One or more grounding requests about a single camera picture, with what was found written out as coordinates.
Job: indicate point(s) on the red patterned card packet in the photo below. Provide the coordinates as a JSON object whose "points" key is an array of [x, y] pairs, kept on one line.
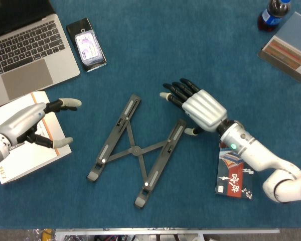
{"points": [[230, 180]]}

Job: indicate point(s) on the teal table cloth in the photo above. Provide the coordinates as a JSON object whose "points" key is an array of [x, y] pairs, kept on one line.
{"points": [[190, 62]]}

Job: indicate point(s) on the yellow object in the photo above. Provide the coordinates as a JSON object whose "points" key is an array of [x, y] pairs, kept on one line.
{"points": [[47, 233]]}

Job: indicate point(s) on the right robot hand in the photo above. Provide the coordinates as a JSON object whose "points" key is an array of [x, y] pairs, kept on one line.
{"points": [[205, 110]]}

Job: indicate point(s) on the cola bottle blue label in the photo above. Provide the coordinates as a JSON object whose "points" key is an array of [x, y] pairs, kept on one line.
{"points": [[271, 15]]}

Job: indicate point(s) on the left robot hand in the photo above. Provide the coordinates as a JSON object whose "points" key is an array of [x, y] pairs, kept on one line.
{"points": [[20, 123]]}

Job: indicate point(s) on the silver laptop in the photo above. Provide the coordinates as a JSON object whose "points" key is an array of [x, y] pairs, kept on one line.
{"points": [[27, 42]]}

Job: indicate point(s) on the clear card holder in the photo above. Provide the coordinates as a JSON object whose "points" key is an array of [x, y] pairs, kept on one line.
{"points": [[88, 47]]}

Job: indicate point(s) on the grey box with stripes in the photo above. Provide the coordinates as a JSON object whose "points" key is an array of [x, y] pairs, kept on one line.
{"points": [[286, 52]]}

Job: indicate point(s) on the black folding laptop stand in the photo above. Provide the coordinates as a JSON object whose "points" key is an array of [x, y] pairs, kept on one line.
{"points": [[136, 150]]}

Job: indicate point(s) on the black smartphone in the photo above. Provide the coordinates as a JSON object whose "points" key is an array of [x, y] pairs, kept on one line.
{"points": [[74, 27]]}

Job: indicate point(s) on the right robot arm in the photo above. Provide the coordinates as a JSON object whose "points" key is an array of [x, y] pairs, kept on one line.
{"points": [[253, 153]]}

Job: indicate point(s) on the white product box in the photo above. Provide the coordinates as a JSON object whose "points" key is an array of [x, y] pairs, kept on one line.
{"points": [[35, 163]]}

